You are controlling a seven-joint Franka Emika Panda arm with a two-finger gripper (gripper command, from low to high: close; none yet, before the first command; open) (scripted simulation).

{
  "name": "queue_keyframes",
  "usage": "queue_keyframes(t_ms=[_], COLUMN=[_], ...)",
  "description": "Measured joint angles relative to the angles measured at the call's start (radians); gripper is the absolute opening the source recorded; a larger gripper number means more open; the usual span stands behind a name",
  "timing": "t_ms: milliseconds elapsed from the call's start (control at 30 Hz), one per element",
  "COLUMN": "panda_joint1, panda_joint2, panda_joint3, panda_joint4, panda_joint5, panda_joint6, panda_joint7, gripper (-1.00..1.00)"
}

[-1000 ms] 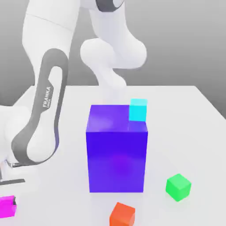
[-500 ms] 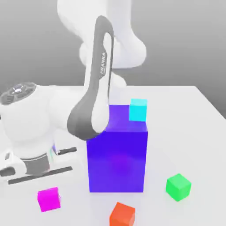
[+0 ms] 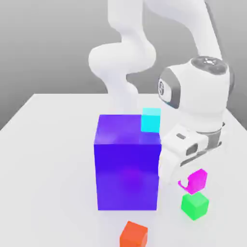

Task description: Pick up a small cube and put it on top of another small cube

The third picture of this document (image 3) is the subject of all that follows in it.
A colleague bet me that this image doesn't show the small green cube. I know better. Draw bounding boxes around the small green cube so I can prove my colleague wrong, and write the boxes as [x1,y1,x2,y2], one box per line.
[180,192,210,221]

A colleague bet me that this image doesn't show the small cyan cube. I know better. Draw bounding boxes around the small cyan cube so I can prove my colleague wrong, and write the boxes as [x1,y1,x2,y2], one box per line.
[140,107,162,134]

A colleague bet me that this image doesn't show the large purple box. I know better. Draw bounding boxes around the large purple box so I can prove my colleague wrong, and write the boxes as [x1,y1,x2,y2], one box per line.
[94,114,162,211]

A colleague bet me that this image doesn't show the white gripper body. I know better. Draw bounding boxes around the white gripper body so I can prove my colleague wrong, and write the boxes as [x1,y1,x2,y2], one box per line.
[158,151,208,186]

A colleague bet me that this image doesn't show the small orange cube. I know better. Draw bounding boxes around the small orange cube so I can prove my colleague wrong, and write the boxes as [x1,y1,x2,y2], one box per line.
[119,220,149,247]

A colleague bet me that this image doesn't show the small magenta cube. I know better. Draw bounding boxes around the small magenta cube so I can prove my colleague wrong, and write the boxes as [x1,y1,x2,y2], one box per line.
[178,168,208,195]

